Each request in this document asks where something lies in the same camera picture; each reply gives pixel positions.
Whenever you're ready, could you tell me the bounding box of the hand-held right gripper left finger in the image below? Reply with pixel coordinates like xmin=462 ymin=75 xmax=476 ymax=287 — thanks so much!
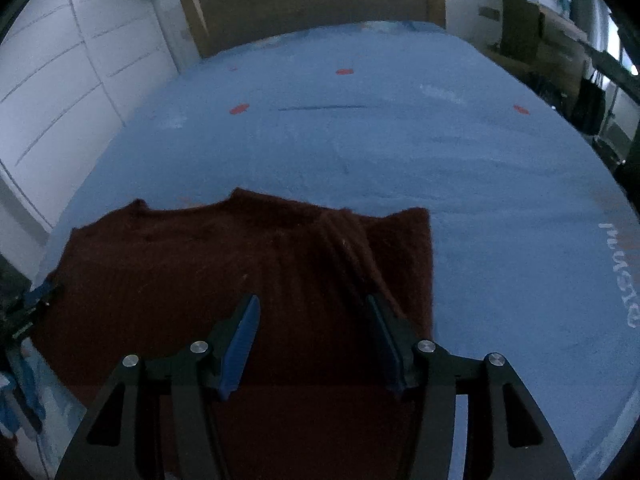
xmin=54 ymin=294 xmax=262 ymax=480

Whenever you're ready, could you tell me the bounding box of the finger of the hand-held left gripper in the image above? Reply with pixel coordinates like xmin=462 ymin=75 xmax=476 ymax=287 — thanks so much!
xmin=27 ymin=282 xmax=63 ymax=311

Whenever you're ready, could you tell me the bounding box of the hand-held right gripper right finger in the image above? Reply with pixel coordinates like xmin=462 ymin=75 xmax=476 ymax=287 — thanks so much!
xmin=365 ymin=294 xmax=576 ymax=480

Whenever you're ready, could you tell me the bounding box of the maroon knit sweater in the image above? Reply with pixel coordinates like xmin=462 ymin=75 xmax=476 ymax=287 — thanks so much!
xmin=30 ymin=187 xmax=435 ymax=480

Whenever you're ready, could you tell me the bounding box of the bed with blue dinosaur sheet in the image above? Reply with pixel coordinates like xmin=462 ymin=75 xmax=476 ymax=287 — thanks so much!
xmin=30 ymin=20 xmax=640 ymax=480

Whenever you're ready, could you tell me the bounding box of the white wardrobe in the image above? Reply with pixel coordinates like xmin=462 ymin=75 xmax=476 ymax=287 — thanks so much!
xmin=0 ymin=0 xmax=178 ymax=233

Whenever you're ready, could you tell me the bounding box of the wooden headboard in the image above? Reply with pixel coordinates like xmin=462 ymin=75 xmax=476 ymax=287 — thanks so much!
xmin=180 ymin=0 xmax=447 ymax=59

